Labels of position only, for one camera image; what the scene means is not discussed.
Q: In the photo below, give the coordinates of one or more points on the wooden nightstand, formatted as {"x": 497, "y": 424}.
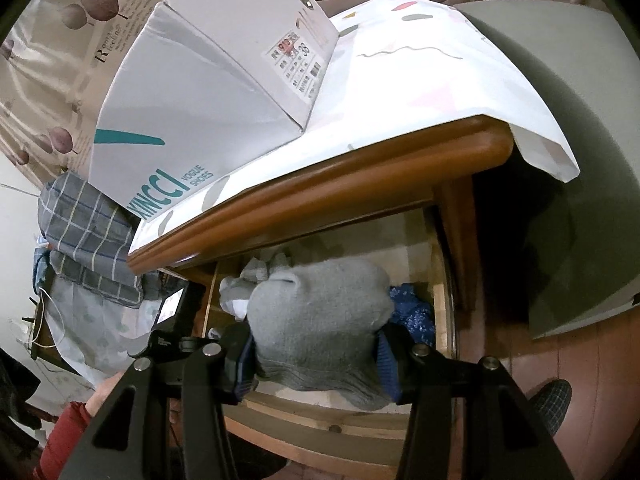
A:
{"x": 325, "y": 180}

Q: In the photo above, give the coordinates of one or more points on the light printed bedsheet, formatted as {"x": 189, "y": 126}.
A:
{"x": 90, "y": 320}

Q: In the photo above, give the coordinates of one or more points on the leaf print curtain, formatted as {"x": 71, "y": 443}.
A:
{"x": 40, "y": 60}

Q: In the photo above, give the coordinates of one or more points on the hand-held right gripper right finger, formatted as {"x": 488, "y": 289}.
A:
{"x": 387, "y": 370}

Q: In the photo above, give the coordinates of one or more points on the blue floral underwear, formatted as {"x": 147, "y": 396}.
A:
{"x": 412, "y": 310}

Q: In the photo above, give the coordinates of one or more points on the grey underwear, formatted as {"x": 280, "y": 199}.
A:
{"x": 315, "y": 310}

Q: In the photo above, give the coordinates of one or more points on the grey plaid pillow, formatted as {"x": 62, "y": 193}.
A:
{"x": 85, "y": 230}

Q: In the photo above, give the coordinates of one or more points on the plaid slipper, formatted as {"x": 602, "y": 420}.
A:
{"x": 550, "y": 402}

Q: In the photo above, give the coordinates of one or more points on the white printed table cover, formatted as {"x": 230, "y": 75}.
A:
{"x": 425, "y": 75}

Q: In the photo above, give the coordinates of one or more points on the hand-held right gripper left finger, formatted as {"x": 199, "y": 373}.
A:
{"x": 246, "y": 365}

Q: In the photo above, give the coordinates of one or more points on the white shoe box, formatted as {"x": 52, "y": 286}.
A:
{"x": 200, "y": 85}

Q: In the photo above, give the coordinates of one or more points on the person's left forearm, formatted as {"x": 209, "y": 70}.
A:
{"x": 65, "y": 435}

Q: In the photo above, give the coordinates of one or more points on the wooden drawer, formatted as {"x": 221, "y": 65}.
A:
{"x": 325, "y": 425}

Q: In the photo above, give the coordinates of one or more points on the white and grey garment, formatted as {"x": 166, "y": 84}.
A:
{"x": 235, "y": 295}

